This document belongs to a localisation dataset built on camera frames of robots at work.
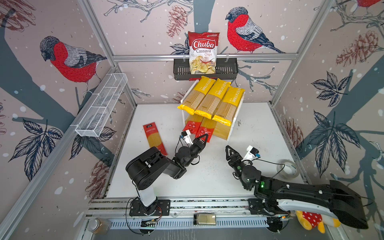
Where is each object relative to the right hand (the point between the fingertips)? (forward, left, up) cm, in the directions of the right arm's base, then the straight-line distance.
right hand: (224, 151), depth 75 cm
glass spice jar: (-33, +54, -7) cm, 64 cm away
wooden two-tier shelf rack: (+7, -4, +16) cm, 18 cm away
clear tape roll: (-1, -39, -18) cm, 43 cm away
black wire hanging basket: (+50, -3, +17) cm, 53 cm away
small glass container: (-28, +9, -14) cm, 32 cm away
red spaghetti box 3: (+16, +17, +2) cm, 24 cm away
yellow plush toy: (-26, -38, -14) cm, 48 cm away
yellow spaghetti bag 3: (+15, -2, +18) cm, 24 cm away
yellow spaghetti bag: (+21, +15, +18) cm, 32 cm away
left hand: (+8, +8, +2) cm, 11 cm away
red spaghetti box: (+17, +46, -16) cm, 51 cm away
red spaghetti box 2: (+15, +9, +1) cm, 17 cm away
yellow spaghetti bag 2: (+21, +6, +18) cm, 28 cm away
